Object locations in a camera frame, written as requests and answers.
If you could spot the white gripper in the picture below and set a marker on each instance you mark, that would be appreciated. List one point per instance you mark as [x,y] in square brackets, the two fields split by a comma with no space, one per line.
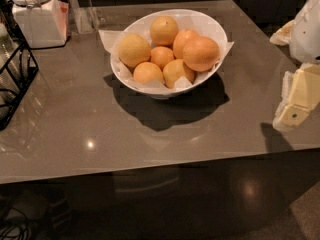
[306,34]

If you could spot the large orange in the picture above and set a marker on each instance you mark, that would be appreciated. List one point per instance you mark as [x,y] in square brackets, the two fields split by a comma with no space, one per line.
[201,53]

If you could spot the white paper bowl liner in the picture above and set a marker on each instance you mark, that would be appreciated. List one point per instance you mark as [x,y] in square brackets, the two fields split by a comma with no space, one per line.
[108,37]

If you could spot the back right orange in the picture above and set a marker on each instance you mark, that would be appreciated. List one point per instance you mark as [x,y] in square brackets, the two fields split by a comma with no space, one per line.
[181,39]

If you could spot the front centre orange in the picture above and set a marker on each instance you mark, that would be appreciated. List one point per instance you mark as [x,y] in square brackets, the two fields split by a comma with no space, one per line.
[176,69]

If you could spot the white ceramic bowl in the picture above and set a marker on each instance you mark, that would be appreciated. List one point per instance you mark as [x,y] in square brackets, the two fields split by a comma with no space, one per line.
[202,23]

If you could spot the centre small orange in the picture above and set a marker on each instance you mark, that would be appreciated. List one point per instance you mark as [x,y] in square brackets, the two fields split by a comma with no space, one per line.
[161,56]

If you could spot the top back orange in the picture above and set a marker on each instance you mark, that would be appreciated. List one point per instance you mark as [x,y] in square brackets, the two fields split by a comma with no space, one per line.
[163,30]

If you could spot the front left orange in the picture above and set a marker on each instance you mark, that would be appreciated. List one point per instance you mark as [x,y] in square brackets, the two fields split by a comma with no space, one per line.
[146,72]

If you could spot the left yellow orange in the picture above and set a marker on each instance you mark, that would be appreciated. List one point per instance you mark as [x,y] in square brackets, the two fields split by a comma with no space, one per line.
[133,50]

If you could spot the clear acrylic stand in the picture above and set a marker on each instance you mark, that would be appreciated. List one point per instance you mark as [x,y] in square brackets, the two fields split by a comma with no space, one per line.
[85,17]

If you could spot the white lidded canister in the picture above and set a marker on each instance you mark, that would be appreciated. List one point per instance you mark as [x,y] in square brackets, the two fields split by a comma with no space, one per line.
[42,22]

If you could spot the black wire rack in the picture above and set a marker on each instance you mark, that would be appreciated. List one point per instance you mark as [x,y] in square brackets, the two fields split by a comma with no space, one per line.
[18,66]

